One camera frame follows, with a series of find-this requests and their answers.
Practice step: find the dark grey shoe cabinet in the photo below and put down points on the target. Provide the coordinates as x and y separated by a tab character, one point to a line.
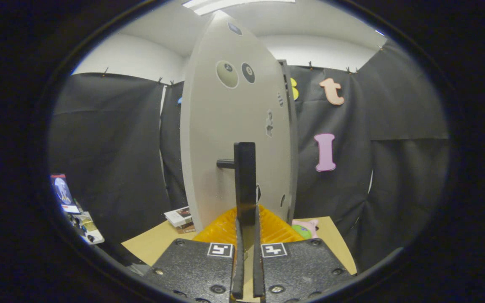
295	160

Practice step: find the long ceiling light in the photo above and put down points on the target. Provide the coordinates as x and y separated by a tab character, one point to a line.
225	4

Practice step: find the black backdrop cloth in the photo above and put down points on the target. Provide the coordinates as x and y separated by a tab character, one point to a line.
112	147

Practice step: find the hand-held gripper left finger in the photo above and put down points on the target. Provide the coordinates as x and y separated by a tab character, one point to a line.
239	269

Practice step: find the pink and green plush toy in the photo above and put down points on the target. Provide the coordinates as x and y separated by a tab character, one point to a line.
305	230

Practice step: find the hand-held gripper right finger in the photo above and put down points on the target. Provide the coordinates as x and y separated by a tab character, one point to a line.
258	269

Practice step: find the white book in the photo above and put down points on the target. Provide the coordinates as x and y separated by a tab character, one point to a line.
177	216

